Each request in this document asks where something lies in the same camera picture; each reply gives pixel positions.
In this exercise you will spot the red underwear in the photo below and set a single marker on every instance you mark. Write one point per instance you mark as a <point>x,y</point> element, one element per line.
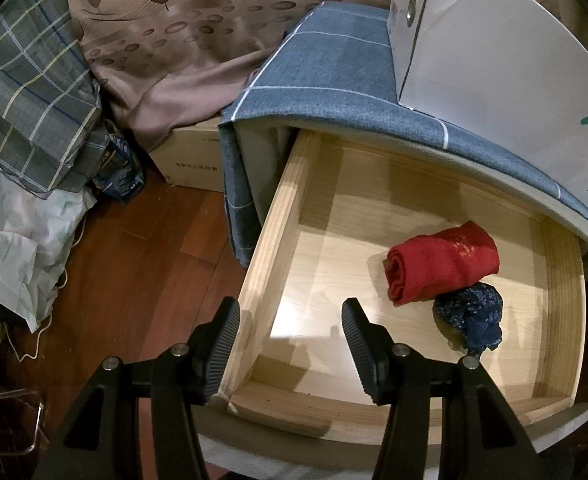
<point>439,265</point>

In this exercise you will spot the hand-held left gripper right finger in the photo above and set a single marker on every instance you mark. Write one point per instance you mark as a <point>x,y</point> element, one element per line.
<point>364,355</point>

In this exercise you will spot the beige leaf print curtain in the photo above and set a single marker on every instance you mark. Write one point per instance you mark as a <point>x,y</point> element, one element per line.
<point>198,60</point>

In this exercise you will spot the light wooden drawer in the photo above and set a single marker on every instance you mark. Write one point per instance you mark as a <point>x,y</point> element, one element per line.
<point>334,240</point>

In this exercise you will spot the white floral sheet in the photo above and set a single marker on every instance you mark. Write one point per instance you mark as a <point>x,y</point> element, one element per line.
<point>18,240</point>

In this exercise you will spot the white cardboard box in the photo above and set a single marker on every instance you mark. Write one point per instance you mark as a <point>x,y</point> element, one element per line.
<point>499,60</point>

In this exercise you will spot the brown cardboard box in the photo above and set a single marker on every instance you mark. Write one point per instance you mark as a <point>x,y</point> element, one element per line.
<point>193,155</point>

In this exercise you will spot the blue checked cloth cover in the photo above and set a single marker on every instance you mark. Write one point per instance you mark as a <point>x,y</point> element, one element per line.
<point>334,70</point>

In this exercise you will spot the grey plaid bedding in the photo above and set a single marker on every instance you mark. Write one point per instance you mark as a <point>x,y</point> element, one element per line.
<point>33,85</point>

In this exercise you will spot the dark blue patterned underwear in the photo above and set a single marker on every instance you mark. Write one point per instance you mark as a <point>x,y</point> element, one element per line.
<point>474,315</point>

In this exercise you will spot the dark blue patterned packet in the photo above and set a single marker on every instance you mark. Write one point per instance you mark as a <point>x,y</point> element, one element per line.
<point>121,175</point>

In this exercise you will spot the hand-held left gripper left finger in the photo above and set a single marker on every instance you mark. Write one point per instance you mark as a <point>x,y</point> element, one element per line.
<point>223,345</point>

